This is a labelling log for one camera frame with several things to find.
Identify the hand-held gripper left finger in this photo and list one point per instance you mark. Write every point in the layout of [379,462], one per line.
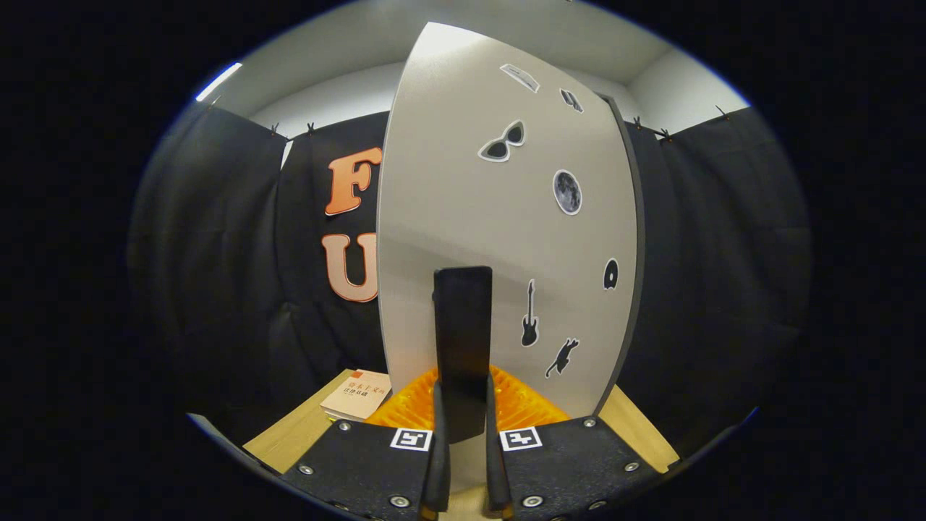
[438,470]

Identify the cream orange cover book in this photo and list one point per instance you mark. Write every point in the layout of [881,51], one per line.
[358,394]

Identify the narrow ceiling light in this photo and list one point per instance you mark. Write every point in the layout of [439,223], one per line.
[219,81]

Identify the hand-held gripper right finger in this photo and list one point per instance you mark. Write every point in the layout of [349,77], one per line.
[495,470]

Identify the beige shoe cabinet door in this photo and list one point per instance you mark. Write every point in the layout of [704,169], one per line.
[470,181]

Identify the row of black cloth clips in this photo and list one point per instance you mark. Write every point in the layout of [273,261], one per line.
[311,129]

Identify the black backdrop cloth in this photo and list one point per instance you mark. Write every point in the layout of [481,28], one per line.
[217,289]

